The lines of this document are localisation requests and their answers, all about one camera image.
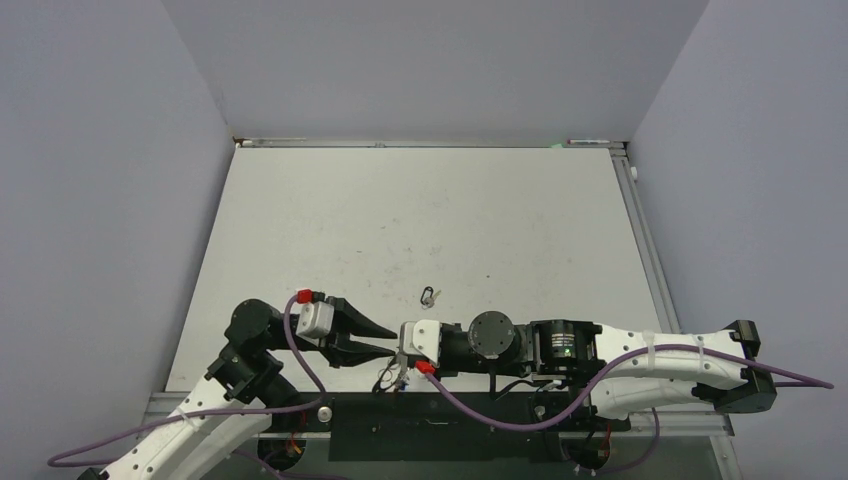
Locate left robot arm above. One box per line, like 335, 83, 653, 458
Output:
80, 290, 398, 479

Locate front aluminium rail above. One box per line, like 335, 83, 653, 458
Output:
135, 390, 735, 440

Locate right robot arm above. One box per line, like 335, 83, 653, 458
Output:
413, 311, 777, 428

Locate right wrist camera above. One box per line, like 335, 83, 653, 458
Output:
399, 319, 442, 365

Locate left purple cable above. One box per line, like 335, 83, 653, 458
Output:
46, 294, 352, 480

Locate small key with black tag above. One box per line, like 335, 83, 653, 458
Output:
420, 286, 441, 310

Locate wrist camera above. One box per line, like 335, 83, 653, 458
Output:
296, 302, 335, 340
399, 319, 442, 365

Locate right aluminium rail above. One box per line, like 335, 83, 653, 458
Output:
609, 142, 682, 334

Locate aluminium rail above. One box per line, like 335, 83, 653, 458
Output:
609, 142, 682, 334
135, 390, 735, 440
233, 137, 627, 150

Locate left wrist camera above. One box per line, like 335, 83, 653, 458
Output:
296, 302, 335, 340

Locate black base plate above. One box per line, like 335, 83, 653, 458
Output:
257, 392, 631, 469

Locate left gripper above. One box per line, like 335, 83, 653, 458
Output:
266, 294, 398, 367

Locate back aluminium rail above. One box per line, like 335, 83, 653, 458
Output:
233, 137, 627, 150

